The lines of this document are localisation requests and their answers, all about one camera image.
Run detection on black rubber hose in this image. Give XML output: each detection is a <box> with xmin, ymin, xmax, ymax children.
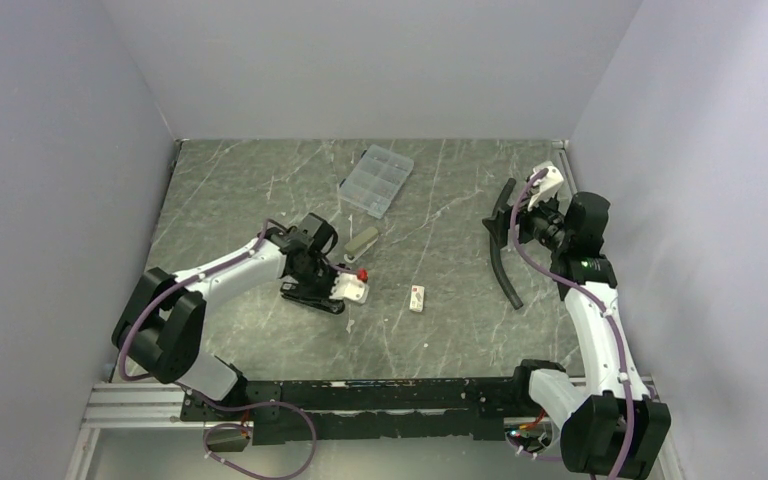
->
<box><xmin>487</xmin><ymin>225</ymin><xmax>525</xmax><ymax>311</ymax></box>

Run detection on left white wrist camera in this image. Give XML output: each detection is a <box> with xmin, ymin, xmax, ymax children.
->
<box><xmin>330</xmin><ymin>269</ymin><xmax>369</xmax><ymax>304</ymax></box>

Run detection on clear plastic organizer box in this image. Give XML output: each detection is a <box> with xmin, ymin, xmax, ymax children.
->
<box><xmin>337</xmin><ymin>145</ymin><xmax>414</xmax><ymax>219</ymax></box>

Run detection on aluminium extrusion rail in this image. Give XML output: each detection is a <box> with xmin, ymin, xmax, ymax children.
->
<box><xmin>82</xmin><ymin>382</ymin><xmax>184</xmax><ymax>429</ymax></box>

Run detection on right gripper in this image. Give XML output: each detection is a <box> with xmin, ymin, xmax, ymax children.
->
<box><xmin>482</xmin><ymin>186</ymin><xmax>571</xmax><ymax>252</ymax></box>

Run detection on white staple box sleeve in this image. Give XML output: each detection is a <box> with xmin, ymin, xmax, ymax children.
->
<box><xmin>409</xmin><ymin>285</ymin><xmax>425</xmax><ymax>313</ymax></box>

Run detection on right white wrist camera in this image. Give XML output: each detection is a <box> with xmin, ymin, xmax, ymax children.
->
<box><xmin>527</xmin><ymin>161</ymin><xmax>565</xmax><ymax>211</ymax></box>

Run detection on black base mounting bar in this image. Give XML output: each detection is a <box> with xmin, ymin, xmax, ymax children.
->
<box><xmin>180</xmin><ymin>374</ymin><xmax>541</xmax><ymax>446</ymax></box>

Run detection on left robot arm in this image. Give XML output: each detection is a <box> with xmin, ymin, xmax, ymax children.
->
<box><xmin>111</xmin><ymin>213</ymin><xmax>368</xmax><ymax>420</ymax></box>

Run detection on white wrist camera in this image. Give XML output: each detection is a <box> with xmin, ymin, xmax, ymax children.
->
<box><xmin>330</xmin><ymin>269</ymin><xmax>369</xmax><ymax>304</ymax></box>
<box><xmin>527</xmin><ymin>161</ymin><xmax>565</xmax><ymax>211</ymax></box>

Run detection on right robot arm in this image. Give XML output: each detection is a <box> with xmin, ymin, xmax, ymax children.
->
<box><xmin>482</xmin><ymin>172</ymin><xmax>672</xmax><ymax>479</ymax></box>

